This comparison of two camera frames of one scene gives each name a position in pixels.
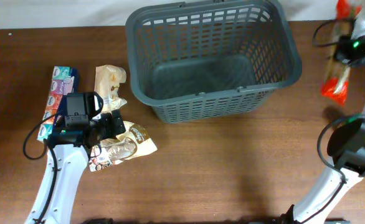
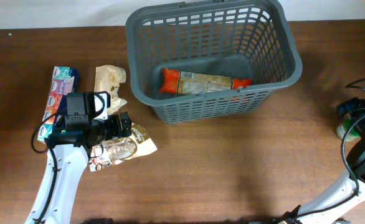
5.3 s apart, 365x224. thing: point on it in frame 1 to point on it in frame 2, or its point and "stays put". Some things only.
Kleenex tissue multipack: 65,81 stays put
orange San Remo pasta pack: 336,85 to 180,82
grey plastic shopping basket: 200,61 stays put
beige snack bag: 107,79 stays put
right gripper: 341,53 to 349,105
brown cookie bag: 134,141 stays put
